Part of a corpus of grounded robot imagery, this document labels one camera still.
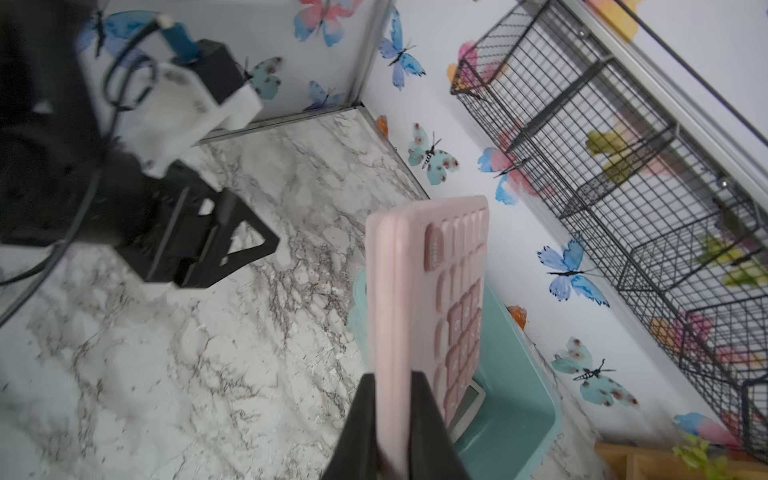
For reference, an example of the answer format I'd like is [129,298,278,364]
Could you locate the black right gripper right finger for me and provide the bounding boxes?
[409,371,471,480]

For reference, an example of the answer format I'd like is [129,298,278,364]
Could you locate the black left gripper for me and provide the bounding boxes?
[89,151,280,288]

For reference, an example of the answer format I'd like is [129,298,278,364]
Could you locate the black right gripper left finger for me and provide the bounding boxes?
[321,373,378,480]

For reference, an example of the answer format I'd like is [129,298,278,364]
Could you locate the pink calculator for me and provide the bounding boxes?
[448,379,486,443]
[365,196,489,479]

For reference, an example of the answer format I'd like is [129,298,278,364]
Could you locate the teal plastic storage box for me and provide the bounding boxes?
[351,272,562,479]

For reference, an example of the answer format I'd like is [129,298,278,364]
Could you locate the wooden corner shelf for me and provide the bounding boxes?
[595,443,767,479]

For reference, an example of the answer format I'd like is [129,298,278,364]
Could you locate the white pot pink flowers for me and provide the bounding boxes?
[672,435,736,480]

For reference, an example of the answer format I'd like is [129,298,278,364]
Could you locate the black wire wall basket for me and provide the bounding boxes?
[451,1,767,460]

